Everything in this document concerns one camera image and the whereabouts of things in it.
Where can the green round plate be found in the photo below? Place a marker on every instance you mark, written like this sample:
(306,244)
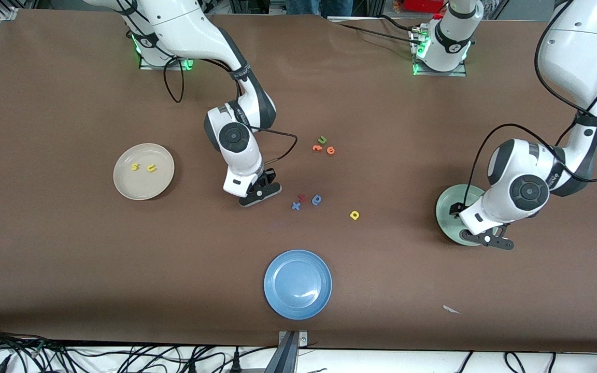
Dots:
(446,220)

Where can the blue round plate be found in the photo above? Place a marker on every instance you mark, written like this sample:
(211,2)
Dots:
(297,284)

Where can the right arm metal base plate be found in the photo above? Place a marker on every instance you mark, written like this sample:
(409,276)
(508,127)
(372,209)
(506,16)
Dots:
(190,65)

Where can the black power plug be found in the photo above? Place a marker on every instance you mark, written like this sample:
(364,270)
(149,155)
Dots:
(236,365)

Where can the person legs blue jeans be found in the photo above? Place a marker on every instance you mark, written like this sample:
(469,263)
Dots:
(319,6)

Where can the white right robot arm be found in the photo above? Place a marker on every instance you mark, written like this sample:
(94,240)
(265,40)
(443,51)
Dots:
(189,36)

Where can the red box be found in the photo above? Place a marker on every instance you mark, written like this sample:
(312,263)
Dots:
(423,5)

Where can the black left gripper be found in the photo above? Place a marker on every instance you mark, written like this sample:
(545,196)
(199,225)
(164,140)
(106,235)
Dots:
(455,209)

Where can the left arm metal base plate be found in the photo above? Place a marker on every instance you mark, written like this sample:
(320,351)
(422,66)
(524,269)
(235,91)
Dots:
(462,73)

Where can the white paper scrap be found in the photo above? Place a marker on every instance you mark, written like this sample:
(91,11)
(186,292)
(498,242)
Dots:
(450,309)

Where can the metal table edge bracket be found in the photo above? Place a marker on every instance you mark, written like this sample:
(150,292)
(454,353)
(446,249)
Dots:
(290,339)

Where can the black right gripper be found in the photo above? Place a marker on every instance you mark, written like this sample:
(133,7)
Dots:
(269,174)

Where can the blue letter a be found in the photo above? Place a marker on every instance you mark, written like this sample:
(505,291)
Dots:
(315,201)

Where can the beige round plate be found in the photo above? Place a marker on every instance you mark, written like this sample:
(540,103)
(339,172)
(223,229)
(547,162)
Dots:
(143,184)

